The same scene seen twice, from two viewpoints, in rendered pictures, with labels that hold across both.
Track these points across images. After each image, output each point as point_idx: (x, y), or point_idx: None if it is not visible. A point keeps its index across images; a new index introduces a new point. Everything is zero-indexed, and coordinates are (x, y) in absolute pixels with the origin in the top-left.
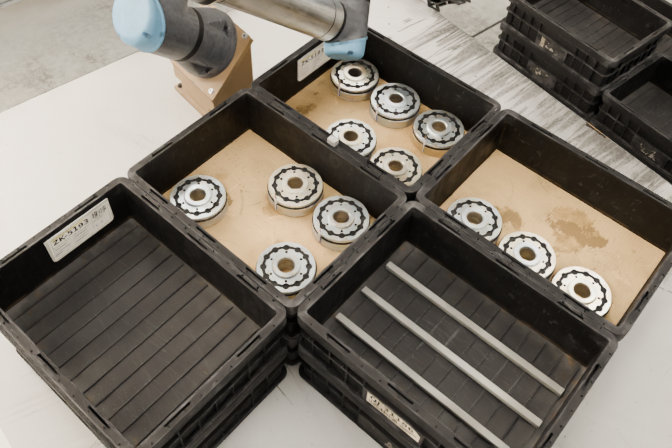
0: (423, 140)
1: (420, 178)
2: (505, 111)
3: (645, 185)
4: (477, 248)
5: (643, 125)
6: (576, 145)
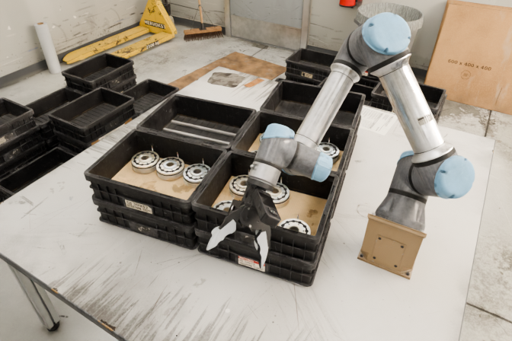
0: None
1: (227, 157)
2: (188, 200)
3: (79, 285)
4: (194, 139)
5: None
6: (126, 304)
